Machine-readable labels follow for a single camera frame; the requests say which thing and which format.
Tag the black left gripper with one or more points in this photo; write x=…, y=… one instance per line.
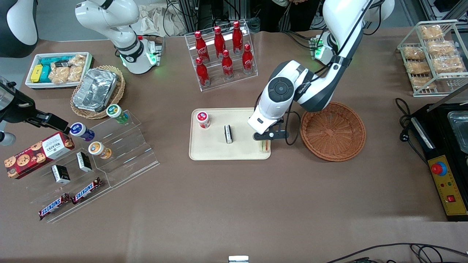
x=281, y=120

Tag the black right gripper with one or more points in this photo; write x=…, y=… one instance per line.
x=21, y=111

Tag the triangular sandwich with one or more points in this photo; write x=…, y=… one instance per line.
x=264, y=147

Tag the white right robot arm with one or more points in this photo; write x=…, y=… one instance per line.
x=128, y=54

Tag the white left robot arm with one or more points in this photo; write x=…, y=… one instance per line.
x=314, y=91

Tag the beige plastic tray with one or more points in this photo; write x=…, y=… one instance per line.
x=212, y=149

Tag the round brown wicker basket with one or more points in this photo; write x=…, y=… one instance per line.
x=332, y=135

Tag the oval tan wicker basket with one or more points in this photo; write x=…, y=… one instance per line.
x=119, y=95

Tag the white rectangular bin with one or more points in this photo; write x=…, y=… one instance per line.
x=33, y=84

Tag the small black box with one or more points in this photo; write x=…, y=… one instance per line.
x=60, y=174
x=84, y=162
x=228, y=134

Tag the yellow snack box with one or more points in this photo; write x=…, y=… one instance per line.
x=36, y=73

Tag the teal snack box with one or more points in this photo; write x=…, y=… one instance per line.
x=45, y=75
x=51, y=60

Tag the red cookie box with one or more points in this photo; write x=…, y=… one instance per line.
x=36, y=155

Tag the clear bag of crackers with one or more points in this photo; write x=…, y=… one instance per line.
x=76, y=67
x=59, y=75

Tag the small can with red lid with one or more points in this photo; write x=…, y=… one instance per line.
x=203, y=119

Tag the small can with purple body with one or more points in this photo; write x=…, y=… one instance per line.
x=81, y=130

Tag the clear acrylic bottle rack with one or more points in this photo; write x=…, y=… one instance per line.
x=215, y=82

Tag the red cola bottle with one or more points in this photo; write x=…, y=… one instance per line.
x=219, y=42
x=237, y=36
x=227, y=65
x=248, y=60
x=200, y=45
x=202, y=73

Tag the aluminium foil container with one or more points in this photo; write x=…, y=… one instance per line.
x=95, y=89

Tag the small can with orange body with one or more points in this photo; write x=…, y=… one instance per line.
x=98, y=149

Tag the small can with green lid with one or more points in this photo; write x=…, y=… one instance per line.
x=116, y=112

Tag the Snickers chocolate bar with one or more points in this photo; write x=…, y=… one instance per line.
x=87, y=190
x=54, y=206

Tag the clear acrylic stepped shelf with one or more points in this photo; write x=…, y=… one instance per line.
x=128, y=160

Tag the person behind table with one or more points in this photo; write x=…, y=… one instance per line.
x=289, y=16

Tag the silver white device edge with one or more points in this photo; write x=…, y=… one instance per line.
x=238, y=259

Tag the crumpled beige cloth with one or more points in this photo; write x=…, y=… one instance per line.
x=153, y=22

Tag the wrapped rice cracker pack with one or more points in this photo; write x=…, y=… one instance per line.
x=440, y=47
x=430, y=32
x=448, y=64
x=416, y=67
x=422, y=82
x=412, y=53

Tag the black countertop machine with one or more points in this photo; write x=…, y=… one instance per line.
x=440, y=146

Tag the red emergency stop button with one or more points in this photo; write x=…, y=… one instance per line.
x=438, y=168

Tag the grey metal bar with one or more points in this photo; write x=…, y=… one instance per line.
x=448, y=98

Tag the yellow control box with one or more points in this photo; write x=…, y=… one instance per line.
x=449, y=186

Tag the steel pan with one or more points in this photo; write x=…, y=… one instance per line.
x=460, y=131

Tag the aluminium frame post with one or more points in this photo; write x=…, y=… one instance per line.
x=190, y=16

